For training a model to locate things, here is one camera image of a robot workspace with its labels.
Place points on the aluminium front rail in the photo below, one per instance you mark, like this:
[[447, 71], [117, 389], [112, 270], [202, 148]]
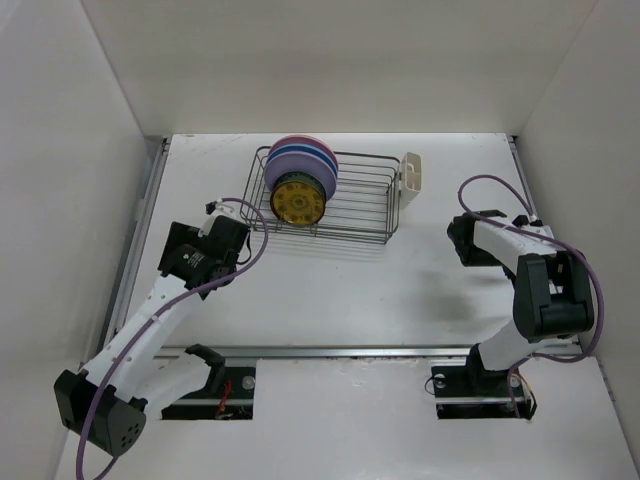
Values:
[[341, 352]]

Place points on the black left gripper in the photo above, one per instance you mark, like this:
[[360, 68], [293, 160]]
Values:
[[182, 235]]

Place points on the white cutlery holder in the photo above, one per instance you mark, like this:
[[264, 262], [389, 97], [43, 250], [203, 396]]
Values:
[[410, 179]]

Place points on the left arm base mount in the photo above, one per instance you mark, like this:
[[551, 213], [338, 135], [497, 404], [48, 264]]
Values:
[[229, 399]]

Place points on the lilac plate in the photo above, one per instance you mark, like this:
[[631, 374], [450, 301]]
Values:
[[303, 163]]

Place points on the pink plate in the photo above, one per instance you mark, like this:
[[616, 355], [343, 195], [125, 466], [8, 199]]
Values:
[[307, 141]]

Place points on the wire dish rack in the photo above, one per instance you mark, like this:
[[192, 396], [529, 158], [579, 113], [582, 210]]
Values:
[[364, 208]]

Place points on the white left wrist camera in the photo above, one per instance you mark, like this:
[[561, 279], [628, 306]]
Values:
[[216, 209]]

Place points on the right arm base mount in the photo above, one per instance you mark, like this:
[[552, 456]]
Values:
[[460, 396]]

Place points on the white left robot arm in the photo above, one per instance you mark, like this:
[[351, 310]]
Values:
[[120, 389]]

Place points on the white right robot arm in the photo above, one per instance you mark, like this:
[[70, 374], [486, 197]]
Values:
[[552, 293]]

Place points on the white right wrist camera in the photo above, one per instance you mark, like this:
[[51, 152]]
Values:
[[532, 224]]

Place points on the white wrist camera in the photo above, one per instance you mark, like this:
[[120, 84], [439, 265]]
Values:
[[532, 224], [216, 209]]

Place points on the yellow patterned plate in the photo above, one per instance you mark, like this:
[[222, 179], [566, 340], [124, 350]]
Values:
[[298, 204]]

